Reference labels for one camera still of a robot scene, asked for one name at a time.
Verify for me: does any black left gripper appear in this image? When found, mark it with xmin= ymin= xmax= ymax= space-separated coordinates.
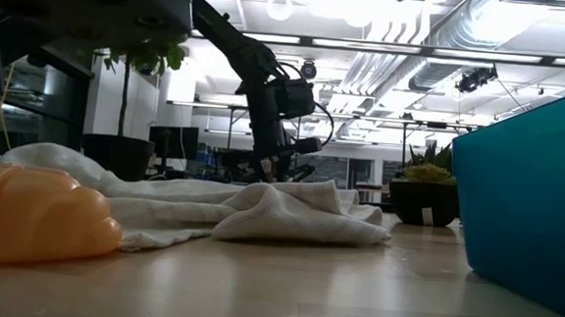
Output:
xmin=240 ymin=77 xmax=328 ymax=187

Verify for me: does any leafy green potted plant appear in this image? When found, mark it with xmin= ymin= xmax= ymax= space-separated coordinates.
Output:
xmin=78 ymin=30 xmax=188 ymax=185

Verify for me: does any teal plastic tupperware container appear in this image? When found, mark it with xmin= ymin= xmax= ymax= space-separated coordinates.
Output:
xmin=442 ymin=74 xmax=565 ymax=317

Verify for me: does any orange toy produce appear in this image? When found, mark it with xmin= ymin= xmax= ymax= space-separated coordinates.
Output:
xmin=0 ymin=163 xmax=127 ymax=276

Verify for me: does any white plaid dish towel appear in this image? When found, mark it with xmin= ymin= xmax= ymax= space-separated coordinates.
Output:
xmin=0 ymin=139 xmax=397 ymax=269

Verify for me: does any black round ceiling fixture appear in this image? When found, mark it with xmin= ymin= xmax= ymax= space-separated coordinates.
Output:
xmin=299 ymin=59 xmax=319 ymax=81

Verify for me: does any black monitor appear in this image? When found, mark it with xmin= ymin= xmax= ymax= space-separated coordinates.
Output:
xmin=147 ymin=124 xmax=201 ymax=162

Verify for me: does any small potted succulent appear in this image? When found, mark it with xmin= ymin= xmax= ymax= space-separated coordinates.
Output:
xmin=385 ymin=137 xmax=465 ymax=230

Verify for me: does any white globe ceiling lamp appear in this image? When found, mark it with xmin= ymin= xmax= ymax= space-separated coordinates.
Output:
xmin=264 ymin=0 xmax=294 ymax=24

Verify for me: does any black ceiling spotlight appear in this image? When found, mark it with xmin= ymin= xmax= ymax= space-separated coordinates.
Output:
xmin=454 ymin=64 xmax=499 ymax=97

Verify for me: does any long ceiling light strip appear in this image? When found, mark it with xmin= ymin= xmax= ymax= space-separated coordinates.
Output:
xmin=190 ymin=26 xmax=565 ymax=69

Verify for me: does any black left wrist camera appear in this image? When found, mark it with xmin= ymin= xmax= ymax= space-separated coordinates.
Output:
xmin=272 ymin=77 xmax=318 ymax=122

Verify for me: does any black background workstation frame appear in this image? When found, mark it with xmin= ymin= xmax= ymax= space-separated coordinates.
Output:
xmin=164 ymin=99 xmax=486 ymax=177

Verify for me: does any silver ceiling duct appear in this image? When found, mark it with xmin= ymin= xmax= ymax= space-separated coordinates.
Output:
xmin=406 ymin=0 xmax=519 ymax=98

